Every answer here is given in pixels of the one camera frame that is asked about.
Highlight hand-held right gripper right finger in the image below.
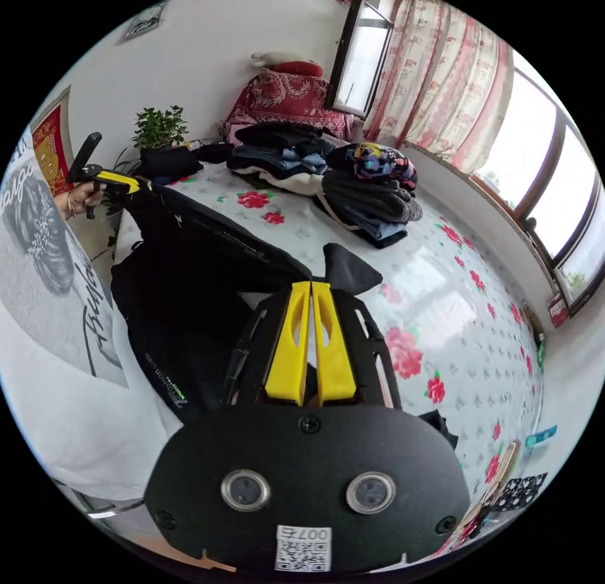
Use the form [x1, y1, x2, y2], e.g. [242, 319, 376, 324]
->
[311, 281, 357, 404]

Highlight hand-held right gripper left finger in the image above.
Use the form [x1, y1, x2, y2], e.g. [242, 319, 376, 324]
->
[264, 281, 311, 404]

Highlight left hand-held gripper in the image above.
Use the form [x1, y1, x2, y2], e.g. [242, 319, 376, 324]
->
[66, 161, 153, 221]

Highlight black shorts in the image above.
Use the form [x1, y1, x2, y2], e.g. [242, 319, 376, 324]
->
[110, 180, 384, 411]

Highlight person's left forearm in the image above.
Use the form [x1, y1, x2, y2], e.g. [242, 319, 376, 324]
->
[53, 191, 76, 223]

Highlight person's left hand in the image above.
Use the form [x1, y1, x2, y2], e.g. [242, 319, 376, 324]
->
[67, 182, 106, 221]

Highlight green potted plant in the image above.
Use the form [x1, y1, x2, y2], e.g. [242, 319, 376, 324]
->
[115, 105, 191, 178]

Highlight bed with floral sheet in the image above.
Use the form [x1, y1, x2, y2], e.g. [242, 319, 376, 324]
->
[113, 160, 545, 509]

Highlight pile of clothes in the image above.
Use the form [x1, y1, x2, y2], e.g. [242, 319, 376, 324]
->
[226, 122, 425, 250]

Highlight person's body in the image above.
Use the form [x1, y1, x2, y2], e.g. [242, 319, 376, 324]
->
[0, 125, 186, 507]

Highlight red patterned covered bedding stack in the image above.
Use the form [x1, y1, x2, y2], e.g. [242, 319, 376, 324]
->
[221, 59, 356, 146]

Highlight red floral curtain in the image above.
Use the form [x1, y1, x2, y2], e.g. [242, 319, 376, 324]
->
[337, 0, 515, 174]

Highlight red wall poster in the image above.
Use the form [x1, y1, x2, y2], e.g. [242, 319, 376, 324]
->
[30, 86, 72, 198]

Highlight open window with dark frame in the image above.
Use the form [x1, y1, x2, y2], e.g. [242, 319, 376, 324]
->
[326, 0, 396, 120]

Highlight large window with brown frame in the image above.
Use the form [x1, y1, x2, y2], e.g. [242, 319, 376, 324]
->
[472, 53, 605, 316]

